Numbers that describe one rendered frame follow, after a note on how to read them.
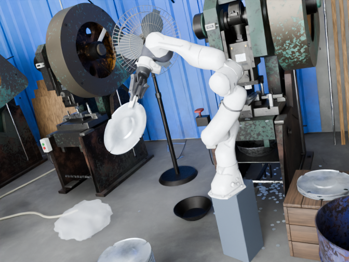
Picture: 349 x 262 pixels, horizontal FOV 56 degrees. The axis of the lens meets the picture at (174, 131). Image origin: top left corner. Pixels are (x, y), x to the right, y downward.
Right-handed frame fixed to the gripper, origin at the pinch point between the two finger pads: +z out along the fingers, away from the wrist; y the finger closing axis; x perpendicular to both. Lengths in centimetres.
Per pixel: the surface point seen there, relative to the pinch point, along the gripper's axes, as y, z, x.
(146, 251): -35, 70, 6
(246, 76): -74, -58, 19
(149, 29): -43, -92, -63
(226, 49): -58, -71, 7
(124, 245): -34, 70, -10
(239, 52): -65, -72, 14
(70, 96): -52, -41, -156
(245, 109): -85, -38, 17
